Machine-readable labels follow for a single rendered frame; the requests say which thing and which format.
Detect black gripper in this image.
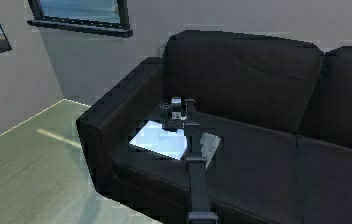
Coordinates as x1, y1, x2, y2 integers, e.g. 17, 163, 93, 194
159, 103, 186, 132

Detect black sofa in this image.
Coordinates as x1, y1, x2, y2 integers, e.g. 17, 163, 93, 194
75, 29, 352, 224

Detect black framed window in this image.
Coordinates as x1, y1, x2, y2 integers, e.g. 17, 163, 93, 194
26, 0, 134, 39

